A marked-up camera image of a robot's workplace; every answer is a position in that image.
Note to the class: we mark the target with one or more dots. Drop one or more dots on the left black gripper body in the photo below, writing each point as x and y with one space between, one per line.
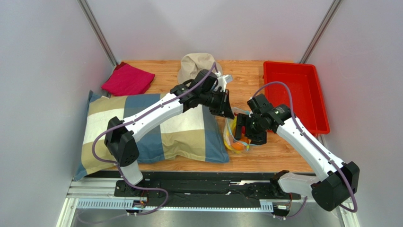
215 99

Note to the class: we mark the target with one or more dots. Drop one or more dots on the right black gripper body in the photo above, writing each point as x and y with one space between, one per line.
248 128

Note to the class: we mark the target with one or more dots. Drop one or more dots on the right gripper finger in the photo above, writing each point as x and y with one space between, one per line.
240 126
244 140

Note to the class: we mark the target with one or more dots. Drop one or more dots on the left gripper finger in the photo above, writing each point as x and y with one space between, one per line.
226 107
225 112

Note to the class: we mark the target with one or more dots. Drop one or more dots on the clear zip top bag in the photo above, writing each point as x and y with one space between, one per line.
228 138

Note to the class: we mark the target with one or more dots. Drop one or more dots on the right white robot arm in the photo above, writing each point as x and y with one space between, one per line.
334 182

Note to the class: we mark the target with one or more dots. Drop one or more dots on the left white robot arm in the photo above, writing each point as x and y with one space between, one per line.
121 137

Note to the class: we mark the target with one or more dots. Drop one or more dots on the fake banana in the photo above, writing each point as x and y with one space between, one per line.
232 125

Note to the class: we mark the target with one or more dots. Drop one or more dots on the fake orange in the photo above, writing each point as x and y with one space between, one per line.
240 146

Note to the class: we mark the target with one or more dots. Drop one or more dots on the plaid pillow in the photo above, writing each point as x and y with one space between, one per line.
194 134

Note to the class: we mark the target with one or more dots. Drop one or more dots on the beige bucket hat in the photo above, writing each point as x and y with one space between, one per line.
191 64

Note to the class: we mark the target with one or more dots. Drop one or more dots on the red plastic bin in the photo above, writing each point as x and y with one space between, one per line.
307 97

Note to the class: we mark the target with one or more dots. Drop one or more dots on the magenta folded cloth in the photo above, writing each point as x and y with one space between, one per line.
127 80

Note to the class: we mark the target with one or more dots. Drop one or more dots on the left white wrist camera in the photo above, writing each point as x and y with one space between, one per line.
222 81

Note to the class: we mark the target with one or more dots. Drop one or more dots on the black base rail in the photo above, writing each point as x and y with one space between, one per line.
204 189

